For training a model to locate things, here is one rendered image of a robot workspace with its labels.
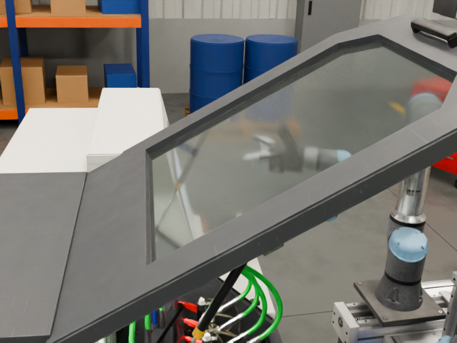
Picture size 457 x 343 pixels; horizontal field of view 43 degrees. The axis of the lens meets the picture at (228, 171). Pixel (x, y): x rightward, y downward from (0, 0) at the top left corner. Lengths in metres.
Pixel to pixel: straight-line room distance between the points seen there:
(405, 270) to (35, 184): 1.13
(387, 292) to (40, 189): 1.11
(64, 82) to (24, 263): 5.50
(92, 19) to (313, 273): 3.69
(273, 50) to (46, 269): 5.14
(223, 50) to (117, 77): 1.35
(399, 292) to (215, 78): 4.47
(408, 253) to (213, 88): 4.50
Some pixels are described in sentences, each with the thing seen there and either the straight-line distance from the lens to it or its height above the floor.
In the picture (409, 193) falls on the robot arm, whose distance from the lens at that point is 1.95.
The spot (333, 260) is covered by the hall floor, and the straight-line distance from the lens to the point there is 4.16.
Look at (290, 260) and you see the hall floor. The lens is 4.09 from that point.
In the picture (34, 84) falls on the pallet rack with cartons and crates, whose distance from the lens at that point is 6.70.
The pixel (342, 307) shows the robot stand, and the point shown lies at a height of 0.99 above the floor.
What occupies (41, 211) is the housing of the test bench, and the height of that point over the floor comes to 1.50.
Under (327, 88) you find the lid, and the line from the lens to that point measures 1.36.
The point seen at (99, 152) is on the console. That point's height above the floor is 1.55.
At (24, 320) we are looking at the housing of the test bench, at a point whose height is 1.50.
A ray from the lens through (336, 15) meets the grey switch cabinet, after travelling 8.01.
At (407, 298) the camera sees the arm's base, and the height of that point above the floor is 1.08.
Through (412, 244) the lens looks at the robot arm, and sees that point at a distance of 1.88.
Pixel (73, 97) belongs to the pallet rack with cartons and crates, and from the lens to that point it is 6.73.
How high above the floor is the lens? 2.15
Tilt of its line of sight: 23 degrees down
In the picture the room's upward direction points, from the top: 2 degrees clockwise
